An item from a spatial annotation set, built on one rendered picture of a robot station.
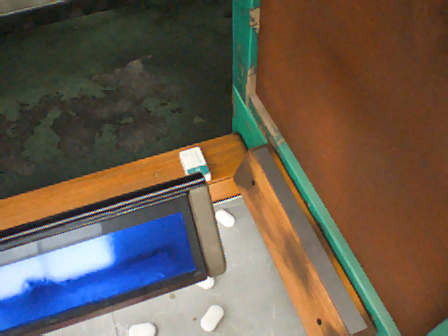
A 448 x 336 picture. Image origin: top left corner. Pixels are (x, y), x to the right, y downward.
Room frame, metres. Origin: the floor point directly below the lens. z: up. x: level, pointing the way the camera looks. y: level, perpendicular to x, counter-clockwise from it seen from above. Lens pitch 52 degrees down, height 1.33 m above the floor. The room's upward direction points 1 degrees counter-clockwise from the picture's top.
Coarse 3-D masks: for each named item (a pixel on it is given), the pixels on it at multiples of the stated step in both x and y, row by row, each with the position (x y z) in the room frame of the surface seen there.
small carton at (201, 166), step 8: (184, 152) 0.46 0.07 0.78; (192, 152) 0.46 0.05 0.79; (200, 152) 0.46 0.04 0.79; (184, 160) 0.45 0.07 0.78; (192, 160) 0.44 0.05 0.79; (200, 160) 0.44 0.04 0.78; (184, 168) 0.44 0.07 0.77; (192, 168) 0.43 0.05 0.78; (200, 168) 0.43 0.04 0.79; (208, 168) 0.43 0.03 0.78; (208, 176) 0.42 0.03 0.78
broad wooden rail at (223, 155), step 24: (216, 144) 0.50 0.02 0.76; (240, 144) 0.50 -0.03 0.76; (120, 168) 0.45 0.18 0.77; (144, 168) 0.45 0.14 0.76; (168, 168) 0.44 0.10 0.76; (216, 168) 0.44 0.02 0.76; (48, 192) 0.40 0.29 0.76; (72, 192) 0.40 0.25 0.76; (96, 192) 0.40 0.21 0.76; (120, 192) 0.40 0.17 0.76; (216, 192) 0.40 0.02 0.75; (0, 216) 0.35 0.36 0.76; (24, 216) 0.35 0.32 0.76
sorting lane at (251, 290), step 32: (256, 256) 0.29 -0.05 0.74; (192, 288) 0.24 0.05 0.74; (224, 288) 0.24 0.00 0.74; (256, 288) 0.24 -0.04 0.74; (96, 320) 0.19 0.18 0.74; (128, 320) 0.20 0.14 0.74; (160, 320) 0.20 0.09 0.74; (192, 320) 0.20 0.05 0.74; (224, 320) 0.20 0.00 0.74; (256, 320) 0.19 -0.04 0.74; (288, 320) 0.19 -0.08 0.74
